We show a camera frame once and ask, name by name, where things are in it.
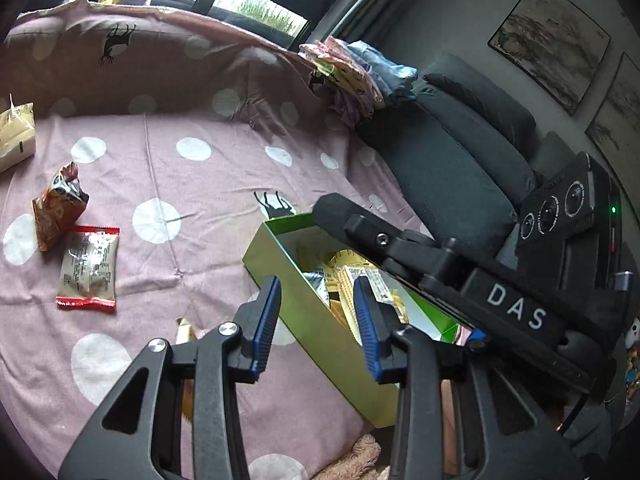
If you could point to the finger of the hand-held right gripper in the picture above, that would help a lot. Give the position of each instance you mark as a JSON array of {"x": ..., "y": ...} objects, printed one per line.
[{"x": 370, "y": 232}]

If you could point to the small framed landscape picture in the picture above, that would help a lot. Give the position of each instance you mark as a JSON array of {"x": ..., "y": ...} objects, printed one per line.
[{"x": 620, "y": 120}]

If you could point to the yellow tissue pack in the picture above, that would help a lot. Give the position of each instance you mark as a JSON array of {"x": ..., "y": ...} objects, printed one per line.
[{"x": 17, "y": 135}]

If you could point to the red edged brown snack packet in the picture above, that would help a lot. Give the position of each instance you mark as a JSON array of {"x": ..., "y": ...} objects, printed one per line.
[{"x": 87, "y": 270}]

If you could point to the dark grey bed cushion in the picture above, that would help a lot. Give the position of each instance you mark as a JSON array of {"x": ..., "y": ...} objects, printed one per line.
[
  {"x": 440, "y": 170},
  {"x": 490, "y": 110}
]

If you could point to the blue folded garment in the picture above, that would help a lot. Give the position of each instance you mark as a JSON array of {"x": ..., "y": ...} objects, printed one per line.
[{"x": 390, "y": 72}]

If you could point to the pink dotted bedsheet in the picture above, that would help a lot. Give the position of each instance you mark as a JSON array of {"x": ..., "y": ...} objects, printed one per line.
[{"x": 200, "y": 200}]

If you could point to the beige fluffy rug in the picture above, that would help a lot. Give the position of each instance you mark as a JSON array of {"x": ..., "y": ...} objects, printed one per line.
[{"x": 355, "y": 460}]

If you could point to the clear cracker packet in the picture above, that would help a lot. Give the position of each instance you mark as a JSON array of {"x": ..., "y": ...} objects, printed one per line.
[{"x": 390, "y": 300}]

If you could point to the small colourful toy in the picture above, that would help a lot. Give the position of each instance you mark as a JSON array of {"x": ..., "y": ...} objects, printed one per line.
[{"x": 634, "y": 330}]

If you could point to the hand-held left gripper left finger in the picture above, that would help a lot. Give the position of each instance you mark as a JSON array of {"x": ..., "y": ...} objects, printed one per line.
[{"x": 262, "y": 330}]

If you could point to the printed folded cloths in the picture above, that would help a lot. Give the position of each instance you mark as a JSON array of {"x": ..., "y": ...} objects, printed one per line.
[{"x": 345, "y": 75}]

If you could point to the large framed landscape picture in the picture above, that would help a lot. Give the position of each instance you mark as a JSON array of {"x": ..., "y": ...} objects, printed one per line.
[{"x": 550, "y": 45}]

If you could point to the black framed window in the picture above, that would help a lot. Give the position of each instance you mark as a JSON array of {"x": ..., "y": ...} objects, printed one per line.
[{"x": 260, "y": 7}]

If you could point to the orange cartoon snack packet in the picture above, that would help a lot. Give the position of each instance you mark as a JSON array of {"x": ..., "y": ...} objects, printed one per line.
[{"x": 55, "y": 215}]

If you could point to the green cardboard box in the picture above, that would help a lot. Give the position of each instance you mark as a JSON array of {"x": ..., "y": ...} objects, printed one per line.
[{"x": 320, "y": 355}]

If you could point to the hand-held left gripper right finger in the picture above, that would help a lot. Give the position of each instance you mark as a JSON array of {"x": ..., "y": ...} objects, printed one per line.
[{"x": 367, "y": 330}]

